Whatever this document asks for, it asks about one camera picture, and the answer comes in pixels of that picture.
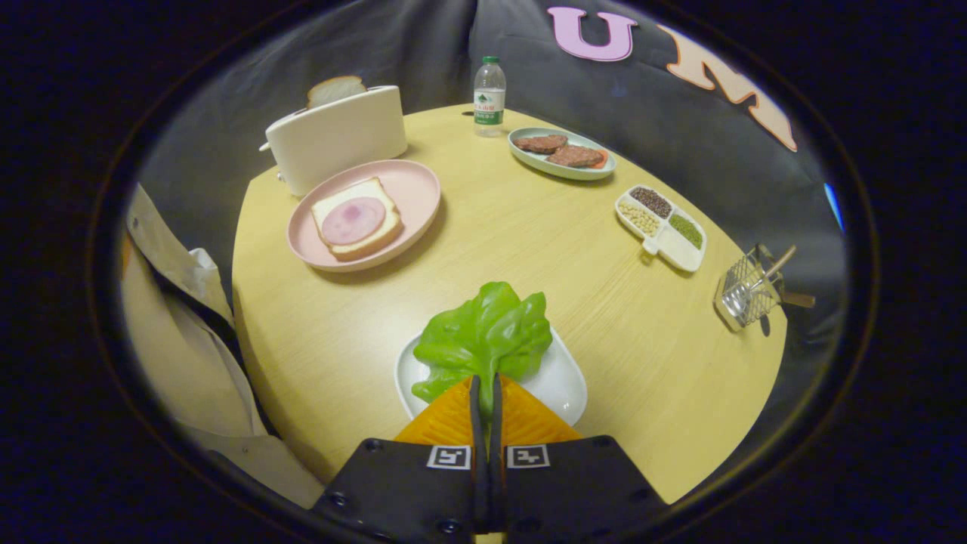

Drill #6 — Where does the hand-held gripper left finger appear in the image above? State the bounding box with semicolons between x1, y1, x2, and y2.
310;376;488;541

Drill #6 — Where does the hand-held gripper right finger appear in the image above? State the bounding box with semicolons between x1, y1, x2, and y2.
487;374;669;541

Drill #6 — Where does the green lettuce leaf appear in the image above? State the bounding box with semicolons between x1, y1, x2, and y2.
411;282;555;418

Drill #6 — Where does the toasted bread slice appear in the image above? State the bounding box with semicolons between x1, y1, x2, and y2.
307;76;368;110

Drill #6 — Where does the white rounded plate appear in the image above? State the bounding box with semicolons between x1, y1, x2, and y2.
394;325;589;429

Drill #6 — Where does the bread slice with crust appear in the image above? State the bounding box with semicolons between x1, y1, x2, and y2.
310;178;404;263

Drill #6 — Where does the white divided dish of beans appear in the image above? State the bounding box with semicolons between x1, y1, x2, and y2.
613;185;709;274

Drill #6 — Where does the pink ham slice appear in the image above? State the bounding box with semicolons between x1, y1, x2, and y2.
321;196;388;246

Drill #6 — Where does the person's beige coat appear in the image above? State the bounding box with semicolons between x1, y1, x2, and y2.
119;184;327;510

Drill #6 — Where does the pink round plate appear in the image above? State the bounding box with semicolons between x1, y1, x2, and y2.
286;159;442;274

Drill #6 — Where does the pale green oval plate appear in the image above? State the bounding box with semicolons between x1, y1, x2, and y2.
508;126;617;182

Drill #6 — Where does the brown meat patty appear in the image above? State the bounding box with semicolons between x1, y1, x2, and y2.
545;145;605;169
514;134;569;156

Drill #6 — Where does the white toaster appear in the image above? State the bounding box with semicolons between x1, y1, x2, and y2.
259;85;409;199

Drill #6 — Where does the clear water bottle green cap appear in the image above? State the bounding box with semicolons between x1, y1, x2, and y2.
473;56;508;138

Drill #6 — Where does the black backdrop cloth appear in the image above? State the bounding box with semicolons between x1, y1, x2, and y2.
140;0;851;356

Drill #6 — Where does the small wire mesh basket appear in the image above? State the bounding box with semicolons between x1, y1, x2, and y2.
713;244;787;334

